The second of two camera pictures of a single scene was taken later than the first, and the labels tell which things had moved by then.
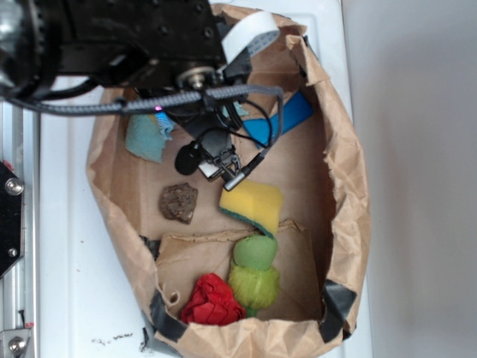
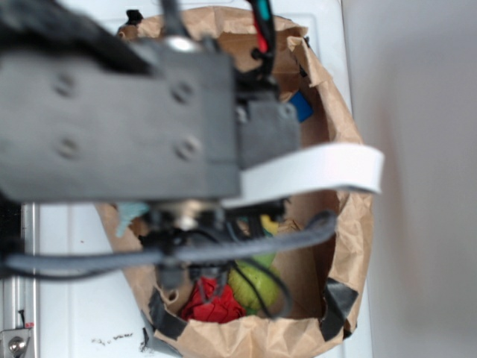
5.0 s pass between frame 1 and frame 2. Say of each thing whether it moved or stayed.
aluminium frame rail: stayed
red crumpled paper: stayed
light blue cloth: moved
